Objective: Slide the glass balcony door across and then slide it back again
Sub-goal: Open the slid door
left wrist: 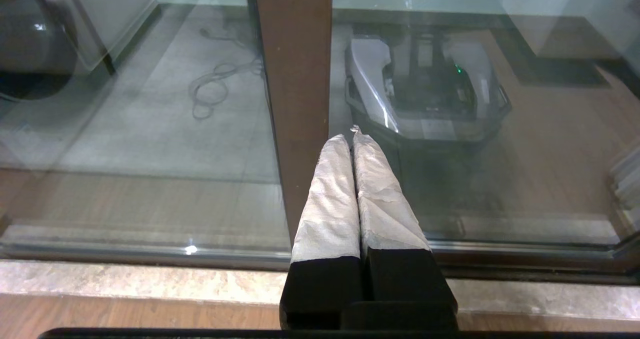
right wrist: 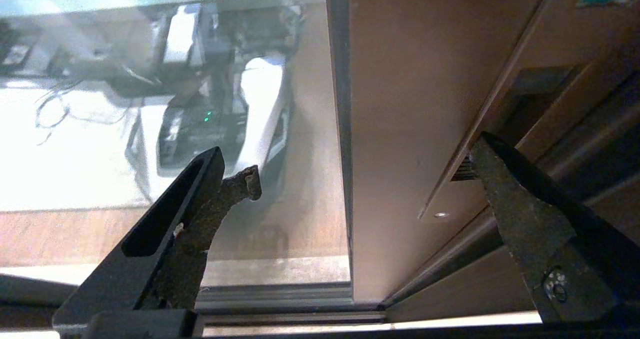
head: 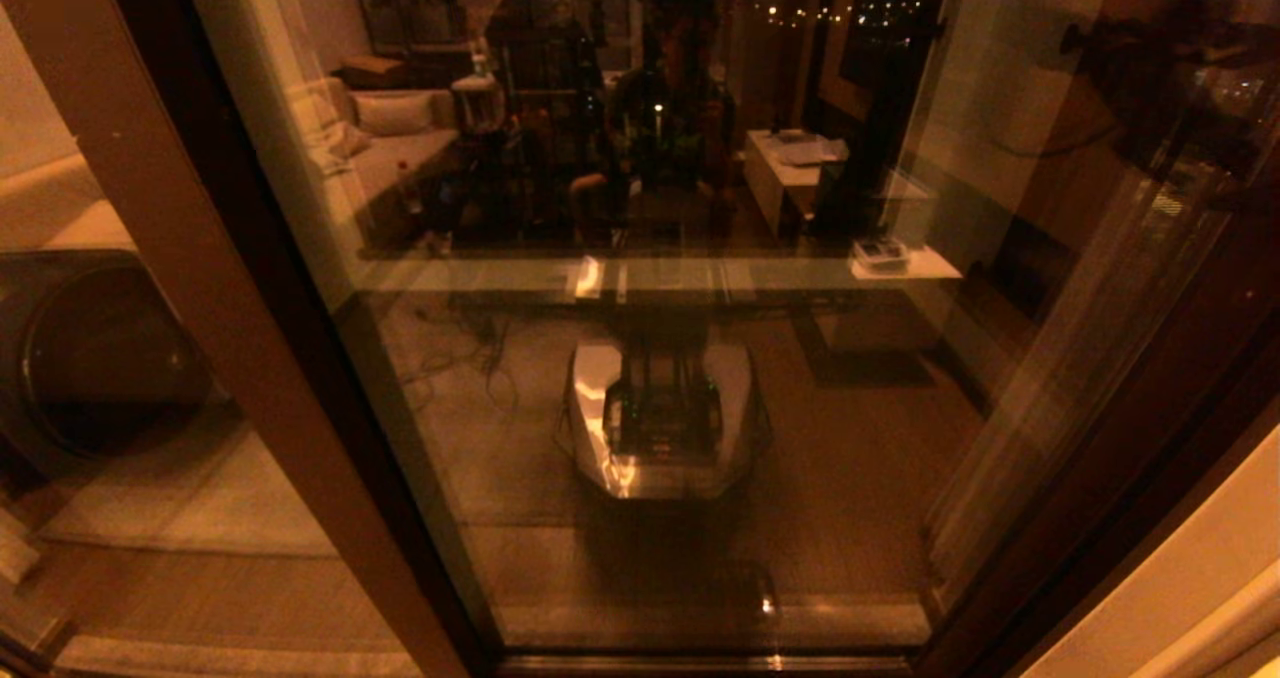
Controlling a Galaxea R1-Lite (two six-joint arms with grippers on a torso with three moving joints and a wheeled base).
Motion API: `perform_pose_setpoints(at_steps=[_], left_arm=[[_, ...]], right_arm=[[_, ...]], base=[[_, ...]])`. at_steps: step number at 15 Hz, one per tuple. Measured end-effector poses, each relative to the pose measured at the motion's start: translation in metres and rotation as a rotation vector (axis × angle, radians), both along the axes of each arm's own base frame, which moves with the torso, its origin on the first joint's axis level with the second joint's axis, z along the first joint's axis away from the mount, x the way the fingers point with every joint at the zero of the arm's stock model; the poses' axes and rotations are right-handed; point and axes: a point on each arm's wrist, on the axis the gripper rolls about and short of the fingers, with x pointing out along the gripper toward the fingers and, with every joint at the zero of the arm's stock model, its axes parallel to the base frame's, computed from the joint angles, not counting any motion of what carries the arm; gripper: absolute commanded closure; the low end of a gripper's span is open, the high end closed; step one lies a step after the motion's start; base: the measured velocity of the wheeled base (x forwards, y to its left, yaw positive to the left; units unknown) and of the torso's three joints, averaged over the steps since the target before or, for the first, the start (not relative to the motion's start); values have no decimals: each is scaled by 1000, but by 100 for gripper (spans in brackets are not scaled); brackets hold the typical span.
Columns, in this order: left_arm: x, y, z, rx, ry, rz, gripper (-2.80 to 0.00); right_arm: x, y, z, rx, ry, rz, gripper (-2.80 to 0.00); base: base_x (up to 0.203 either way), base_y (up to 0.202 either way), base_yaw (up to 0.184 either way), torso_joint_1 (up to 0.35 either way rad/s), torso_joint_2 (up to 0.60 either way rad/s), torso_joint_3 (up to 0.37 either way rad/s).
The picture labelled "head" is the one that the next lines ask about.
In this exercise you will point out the brown framed sliding glass door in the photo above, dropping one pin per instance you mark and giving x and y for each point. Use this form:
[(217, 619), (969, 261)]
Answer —
[(850, 408)]

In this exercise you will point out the dark brown door jamb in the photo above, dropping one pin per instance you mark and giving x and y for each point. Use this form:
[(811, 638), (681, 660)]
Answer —
[(1130, 528)]

